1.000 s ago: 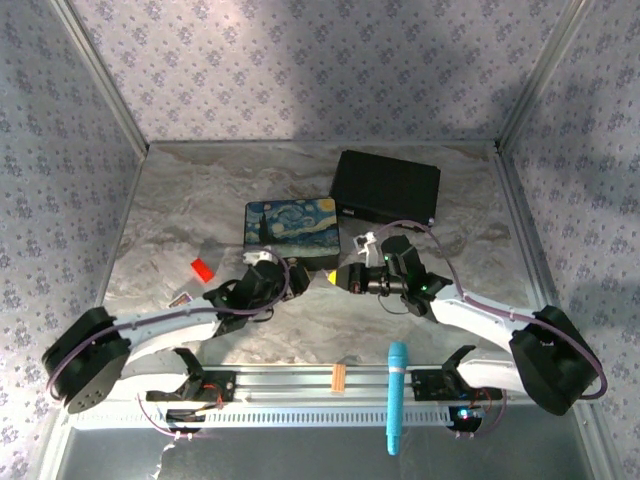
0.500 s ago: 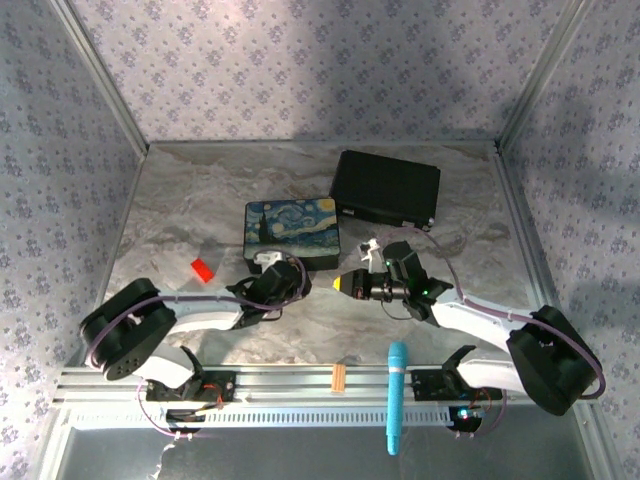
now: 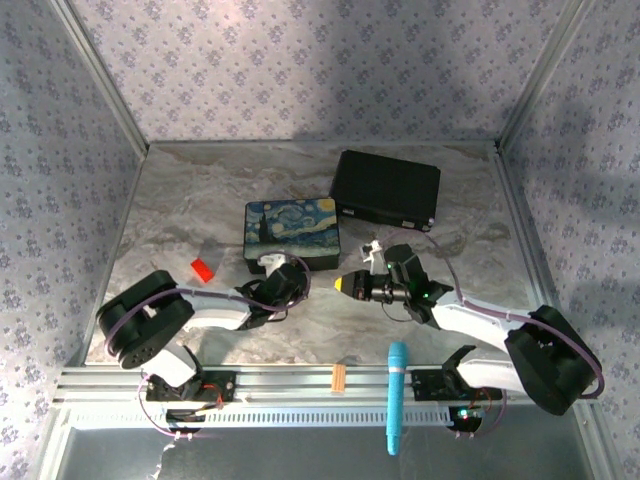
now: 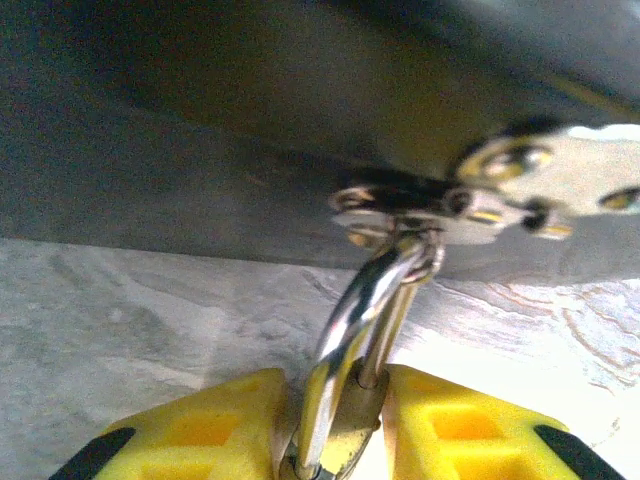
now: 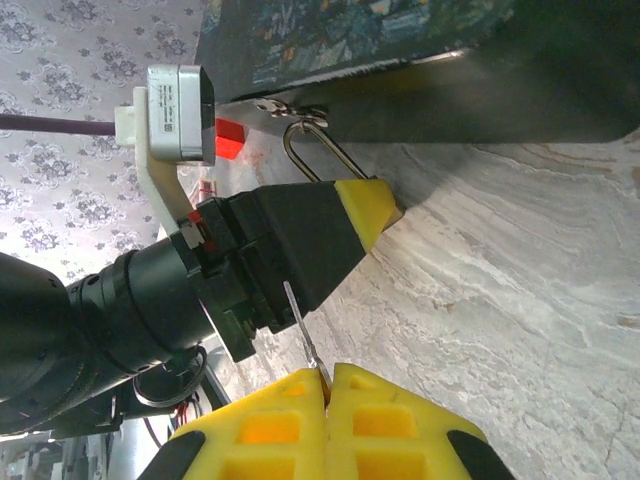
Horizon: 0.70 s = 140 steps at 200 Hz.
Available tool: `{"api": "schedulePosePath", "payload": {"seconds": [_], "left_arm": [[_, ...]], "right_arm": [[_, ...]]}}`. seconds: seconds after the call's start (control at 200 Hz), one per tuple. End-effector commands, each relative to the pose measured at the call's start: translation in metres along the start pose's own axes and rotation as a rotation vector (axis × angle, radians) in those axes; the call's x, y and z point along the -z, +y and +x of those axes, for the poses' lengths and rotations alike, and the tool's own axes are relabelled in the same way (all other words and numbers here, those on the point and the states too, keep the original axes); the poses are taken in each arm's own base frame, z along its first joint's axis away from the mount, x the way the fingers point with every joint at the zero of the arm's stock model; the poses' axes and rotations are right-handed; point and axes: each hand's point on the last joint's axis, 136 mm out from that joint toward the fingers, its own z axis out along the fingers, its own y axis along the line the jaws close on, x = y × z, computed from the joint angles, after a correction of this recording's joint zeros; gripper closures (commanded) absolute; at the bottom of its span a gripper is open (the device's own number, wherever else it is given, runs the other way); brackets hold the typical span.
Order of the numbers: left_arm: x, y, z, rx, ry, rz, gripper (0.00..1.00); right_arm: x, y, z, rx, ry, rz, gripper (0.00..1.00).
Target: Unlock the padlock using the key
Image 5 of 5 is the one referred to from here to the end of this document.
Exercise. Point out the dark patterned cloth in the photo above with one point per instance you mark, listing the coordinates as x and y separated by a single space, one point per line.
340 35

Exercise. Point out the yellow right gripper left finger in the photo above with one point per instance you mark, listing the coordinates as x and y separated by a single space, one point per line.
280 440

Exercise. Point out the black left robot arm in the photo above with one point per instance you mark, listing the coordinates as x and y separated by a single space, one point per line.
100 320

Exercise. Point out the finger of the black yellow-tipped left gripper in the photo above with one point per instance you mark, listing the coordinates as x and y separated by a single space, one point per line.
305 235

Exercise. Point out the thin metal utensil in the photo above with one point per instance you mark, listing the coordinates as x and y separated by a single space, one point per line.
300 322

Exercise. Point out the brass padlock with steel shackle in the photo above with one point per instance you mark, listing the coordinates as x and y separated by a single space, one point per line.
300 165

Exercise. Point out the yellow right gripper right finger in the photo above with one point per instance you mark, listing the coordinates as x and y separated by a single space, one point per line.
425 435

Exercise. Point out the small red block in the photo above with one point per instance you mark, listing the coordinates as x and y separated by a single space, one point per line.
229 140

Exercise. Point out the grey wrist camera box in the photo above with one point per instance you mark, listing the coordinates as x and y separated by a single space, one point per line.
177 112

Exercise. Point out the stainless steel tray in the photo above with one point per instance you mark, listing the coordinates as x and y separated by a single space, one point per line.
500 100

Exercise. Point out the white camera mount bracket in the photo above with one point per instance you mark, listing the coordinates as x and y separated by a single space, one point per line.
160 190

